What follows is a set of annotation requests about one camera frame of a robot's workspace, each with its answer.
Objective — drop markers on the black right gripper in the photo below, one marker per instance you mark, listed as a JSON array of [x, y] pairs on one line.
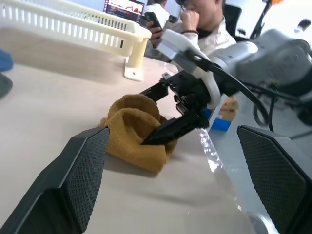
[[192, 87]]

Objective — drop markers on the cream plastic basket rack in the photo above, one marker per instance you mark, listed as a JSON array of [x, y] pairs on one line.
[[73, 26]]

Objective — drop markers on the black smartphone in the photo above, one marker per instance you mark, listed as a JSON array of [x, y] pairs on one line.
[[152, 18]]

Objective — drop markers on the black metal stand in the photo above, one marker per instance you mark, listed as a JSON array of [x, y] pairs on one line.
[[262, 17]]

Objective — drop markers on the laptop screen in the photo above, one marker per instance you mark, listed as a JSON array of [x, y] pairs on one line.
[[122, 9]]

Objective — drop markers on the person's right hand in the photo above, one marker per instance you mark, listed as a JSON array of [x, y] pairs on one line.
[[156, 31]]

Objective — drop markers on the person in white jacket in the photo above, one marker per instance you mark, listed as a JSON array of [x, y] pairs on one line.
[[219, 31]]

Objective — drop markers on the dark green sock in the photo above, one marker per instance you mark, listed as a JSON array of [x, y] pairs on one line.
[[3, 85]]

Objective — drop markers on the blue sock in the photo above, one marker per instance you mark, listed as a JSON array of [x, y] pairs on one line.
[[5, 61]]

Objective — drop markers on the brown towel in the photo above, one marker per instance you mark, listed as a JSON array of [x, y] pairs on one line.
[[129, 122]]

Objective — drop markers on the blue rectangular block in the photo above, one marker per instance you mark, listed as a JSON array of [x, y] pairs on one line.
[[219, 124]]

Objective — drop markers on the black office chair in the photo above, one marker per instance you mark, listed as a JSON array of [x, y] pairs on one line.
[[231, 17]]

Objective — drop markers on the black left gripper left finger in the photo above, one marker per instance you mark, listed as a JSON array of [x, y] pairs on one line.
[[53, 195]]

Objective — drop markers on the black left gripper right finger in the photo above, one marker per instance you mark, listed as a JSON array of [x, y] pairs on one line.
[[280, 182]]

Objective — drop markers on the person in white shirt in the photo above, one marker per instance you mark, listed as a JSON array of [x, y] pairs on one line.
[[158, 9]]

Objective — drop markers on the silver robot body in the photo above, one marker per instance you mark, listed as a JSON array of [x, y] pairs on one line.
[[260, 224]]

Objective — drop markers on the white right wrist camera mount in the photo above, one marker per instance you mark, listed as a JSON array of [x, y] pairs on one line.
[[175, 42]]

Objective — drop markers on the person's left hand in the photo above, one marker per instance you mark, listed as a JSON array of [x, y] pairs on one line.
[[190, 20]]

